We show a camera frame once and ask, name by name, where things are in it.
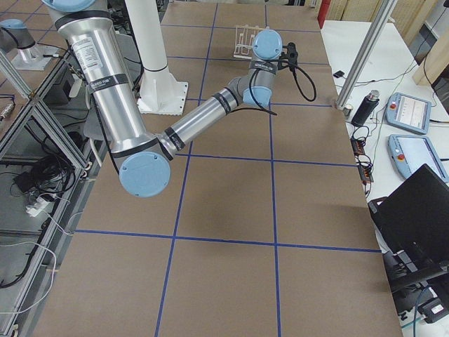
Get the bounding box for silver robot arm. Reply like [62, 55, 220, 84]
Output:
[46, 1, 283, 197]
[1, 19, 50, 71]

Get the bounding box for small black adapter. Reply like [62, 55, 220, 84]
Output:
[333, 70, 344, 78]

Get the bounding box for black water bottle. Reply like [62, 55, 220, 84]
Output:
[351, 90, 380, 127]

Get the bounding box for blue teach pendant near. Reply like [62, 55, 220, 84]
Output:
[388, 134, 448, 183]

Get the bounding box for blue teach pendant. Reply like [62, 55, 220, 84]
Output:
[388, 134, 448, 183]
[385, 92, 431, 135]

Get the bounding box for white power strip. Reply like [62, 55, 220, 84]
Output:
[25, 197, 49, 218]

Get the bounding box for blue teach pendant far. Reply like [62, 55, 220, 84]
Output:
[385, 92, 431, 135]

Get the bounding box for black laptop computer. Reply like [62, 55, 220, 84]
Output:
[368, 164, 448, 293]

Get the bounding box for white camera pole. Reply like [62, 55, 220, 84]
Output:
[126, 0, 188, 115]

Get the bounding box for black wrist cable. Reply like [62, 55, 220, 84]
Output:
[245, 58, 316, 117]

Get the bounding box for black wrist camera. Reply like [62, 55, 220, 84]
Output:
[283, 42, 298, 65]

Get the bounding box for white wire cup holder rack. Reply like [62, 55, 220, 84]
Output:
[233, 25, 268, 60]

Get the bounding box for aluminium frame post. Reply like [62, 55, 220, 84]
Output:
[335, 0, 398, 110]

